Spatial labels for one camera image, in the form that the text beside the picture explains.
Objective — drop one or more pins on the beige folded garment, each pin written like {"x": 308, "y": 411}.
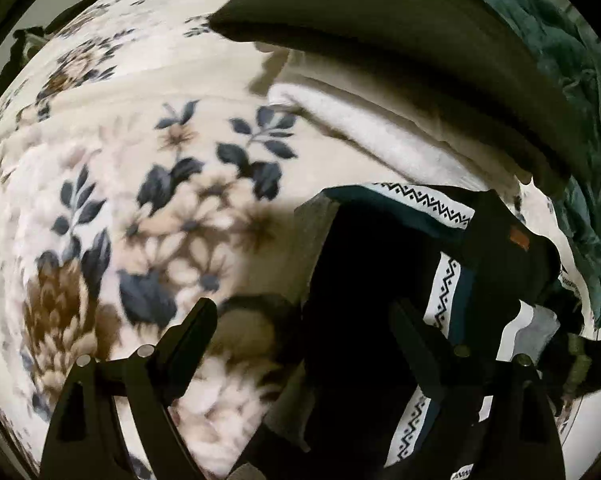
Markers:
{"x": 330, "y": 75}

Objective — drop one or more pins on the black grey striped garment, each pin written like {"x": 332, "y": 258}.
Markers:
{"x": 370, "y": 270}

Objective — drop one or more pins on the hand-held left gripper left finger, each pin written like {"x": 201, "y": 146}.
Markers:
{"x": 190, "y": 340}

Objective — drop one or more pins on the floral printed blanket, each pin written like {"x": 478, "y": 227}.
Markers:
{"x": 130, "y": 110}

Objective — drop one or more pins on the dark green plush blanket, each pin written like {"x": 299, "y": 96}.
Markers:
{"x": 555, "y": 40}

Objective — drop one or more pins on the white folded garment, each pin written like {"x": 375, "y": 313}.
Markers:
{"x": 360, "y": 130}

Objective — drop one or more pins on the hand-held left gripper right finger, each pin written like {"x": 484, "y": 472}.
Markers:
{"x": 423, "y": 352}

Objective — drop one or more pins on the dark olive folded garment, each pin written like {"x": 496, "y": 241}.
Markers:
{"x": 380, "y": 25}

